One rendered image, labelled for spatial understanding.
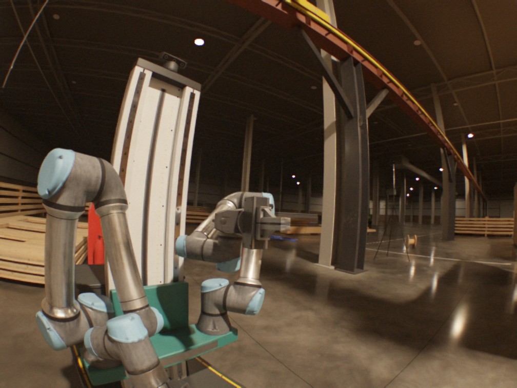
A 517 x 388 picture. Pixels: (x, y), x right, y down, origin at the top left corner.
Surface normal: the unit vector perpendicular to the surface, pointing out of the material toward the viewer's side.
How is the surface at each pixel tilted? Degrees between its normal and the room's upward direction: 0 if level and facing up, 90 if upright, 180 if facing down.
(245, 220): 90
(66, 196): 99
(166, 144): 90
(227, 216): 88
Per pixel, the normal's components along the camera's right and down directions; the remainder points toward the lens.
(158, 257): 0.77, 0.00
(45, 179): -0.23, -0.22
